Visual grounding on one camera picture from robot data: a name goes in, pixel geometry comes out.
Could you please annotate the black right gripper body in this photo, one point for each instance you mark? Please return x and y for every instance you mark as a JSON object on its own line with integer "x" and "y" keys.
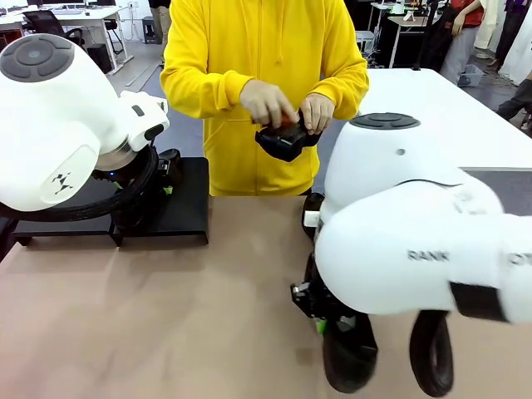
{"x": 320, "y": 287}

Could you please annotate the right gripper finger with green tip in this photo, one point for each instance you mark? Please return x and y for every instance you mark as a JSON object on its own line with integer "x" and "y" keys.
{"x": 346, "y": 323}
{"x": 303, "y": 297}

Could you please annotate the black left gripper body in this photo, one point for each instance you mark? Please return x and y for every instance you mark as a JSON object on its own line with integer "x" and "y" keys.
{"x": 108, "y": 174}

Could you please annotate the left gripper finger with green tip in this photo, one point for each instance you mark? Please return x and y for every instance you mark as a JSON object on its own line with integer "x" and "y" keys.
{"x": 167, "y": 189}
{"x": 119, "y": 185}

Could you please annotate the right forearm yellow sleeve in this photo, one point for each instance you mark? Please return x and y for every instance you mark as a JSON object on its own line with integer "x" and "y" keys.
{"x": 199, "y": 95}

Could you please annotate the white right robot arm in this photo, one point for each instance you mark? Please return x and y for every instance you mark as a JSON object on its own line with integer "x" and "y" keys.
{"x": 395, "y": 249}

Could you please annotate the left forearm yellow sleeve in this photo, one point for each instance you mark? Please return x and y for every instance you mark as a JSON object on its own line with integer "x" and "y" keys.
{"x": 349, "y": 95}

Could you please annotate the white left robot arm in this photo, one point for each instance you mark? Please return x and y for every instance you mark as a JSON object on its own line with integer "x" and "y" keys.
{"x": 50, "y": 124}

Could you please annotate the black metal shoe stand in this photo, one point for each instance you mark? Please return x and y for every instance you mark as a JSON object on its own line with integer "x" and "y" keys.
{"x": 191, "y": 199}
{"x": 62, "y": 228}

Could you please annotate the person's right hand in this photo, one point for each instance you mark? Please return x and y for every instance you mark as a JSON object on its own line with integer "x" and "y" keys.
{"x": 264, "y": 101}

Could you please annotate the person's left hand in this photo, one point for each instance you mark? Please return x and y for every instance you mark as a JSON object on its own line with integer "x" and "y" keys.
{"x": 320, "y": 112}

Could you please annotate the black computer tower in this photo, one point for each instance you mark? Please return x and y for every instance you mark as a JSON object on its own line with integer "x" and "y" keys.
{"x": 101, "y": 58}

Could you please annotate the black object beside table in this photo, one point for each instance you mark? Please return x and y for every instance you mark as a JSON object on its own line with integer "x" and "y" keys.
{"x": 5, "y": 237}

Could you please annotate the grey stool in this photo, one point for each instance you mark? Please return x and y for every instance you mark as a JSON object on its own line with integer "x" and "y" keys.
{"x": 149, "y": 29}

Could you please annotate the white office desk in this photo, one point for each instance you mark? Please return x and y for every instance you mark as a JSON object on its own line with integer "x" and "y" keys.
{"x": 95, "y": 14}

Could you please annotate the bystander in brown trousers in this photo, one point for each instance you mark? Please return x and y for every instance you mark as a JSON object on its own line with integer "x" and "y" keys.
{"x": 160, "y": 21}

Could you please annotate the black mesh office chair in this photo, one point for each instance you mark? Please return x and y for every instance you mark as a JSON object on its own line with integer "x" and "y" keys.
{"x": 43, "y": 21}

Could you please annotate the person in yellow hoodie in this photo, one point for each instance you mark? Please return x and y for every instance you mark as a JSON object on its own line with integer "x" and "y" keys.
{"x": 257, "y": 41}

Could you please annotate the white table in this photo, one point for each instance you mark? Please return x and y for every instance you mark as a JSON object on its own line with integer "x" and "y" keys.
{"x": 457, "y": 95}

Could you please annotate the white computer case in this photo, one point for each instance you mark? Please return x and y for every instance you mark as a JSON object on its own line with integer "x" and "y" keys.
{"x": 367, "y": 41}

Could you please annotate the grey plastic bin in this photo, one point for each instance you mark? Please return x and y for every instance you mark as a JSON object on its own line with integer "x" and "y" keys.
{"x": 471, "y": 75}

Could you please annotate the bystander's dark trouser leg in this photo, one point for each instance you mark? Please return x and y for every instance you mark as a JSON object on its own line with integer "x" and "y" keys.
{"x": 517, "y": 99}

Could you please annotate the mannequin red top grey pants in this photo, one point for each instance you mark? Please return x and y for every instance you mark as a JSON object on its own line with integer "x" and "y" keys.
{"x": 461, "y": 50}

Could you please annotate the black hanging garment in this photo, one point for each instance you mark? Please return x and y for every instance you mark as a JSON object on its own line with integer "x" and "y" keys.
{"x": 440, "y": 37}

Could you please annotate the wooden top desk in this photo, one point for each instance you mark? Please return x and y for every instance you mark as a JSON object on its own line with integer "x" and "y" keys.
{"x": 420, "y": 21}

